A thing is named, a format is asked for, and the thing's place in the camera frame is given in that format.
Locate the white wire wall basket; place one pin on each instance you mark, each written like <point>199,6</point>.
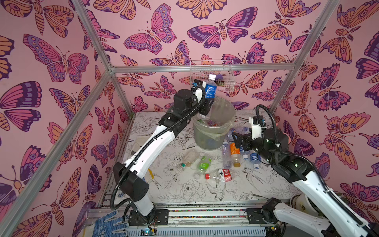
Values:
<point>218,72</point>

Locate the orange label bottle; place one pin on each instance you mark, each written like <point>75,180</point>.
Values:
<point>235,155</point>

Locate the blue dotted work glove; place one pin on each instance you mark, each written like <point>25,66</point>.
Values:
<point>110,226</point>

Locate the clear green cap bottle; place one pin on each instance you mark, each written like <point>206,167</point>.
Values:
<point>188,159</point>

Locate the colourful label bottle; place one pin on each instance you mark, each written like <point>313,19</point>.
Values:
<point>239,129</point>

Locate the purple label clear bottle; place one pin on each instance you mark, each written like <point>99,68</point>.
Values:
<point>226,153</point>

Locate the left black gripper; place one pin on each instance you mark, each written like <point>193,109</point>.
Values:
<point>203,105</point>

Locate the potted green plant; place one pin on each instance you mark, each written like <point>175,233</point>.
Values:
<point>300,202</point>

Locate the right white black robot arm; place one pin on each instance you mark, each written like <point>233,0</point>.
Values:
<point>340,220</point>

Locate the blue label bottle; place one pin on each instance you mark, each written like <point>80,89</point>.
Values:
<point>211,87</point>
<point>245,154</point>
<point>255,160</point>

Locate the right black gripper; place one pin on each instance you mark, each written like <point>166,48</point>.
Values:
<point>240,141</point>

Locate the lime green label bottle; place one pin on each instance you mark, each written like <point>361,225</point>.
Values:
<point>203,166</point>

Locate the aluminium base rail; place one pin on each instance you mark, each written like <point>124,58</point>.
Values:
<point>207,220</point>

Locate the grey mesh waste bin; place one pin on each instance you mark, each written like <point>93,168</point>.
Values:
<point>212,138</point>

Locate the red white label bottle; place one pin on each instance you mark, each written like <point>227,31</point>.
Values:
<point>219,175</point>

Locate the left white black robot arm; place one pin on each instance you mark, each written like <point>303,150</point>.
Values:
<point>130,184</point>

